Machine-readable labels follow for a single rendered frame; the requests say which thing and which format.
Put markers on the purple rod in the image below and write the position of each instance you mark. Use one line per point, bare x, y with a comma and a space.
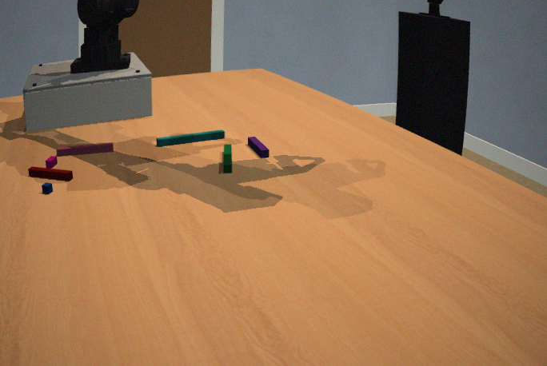
258, 147

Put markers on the small blue cube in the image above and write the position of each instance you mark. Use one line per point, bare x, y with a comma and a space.
47, 188

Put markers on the magenta rod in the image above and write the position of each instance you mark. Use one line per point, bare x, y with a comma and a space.
51, 162

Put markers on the turquoise rod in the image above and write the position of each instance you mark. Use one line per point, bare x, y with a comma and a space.
191, 137

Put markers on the red rod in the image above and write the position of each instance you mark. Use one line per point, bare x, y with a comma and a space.
57, 174

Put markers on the green rod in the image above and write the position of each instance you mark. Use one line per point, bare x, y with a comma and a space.
227, 162

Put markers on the pink rod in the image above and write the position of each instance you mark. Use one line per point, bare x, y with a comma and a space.
84, 149

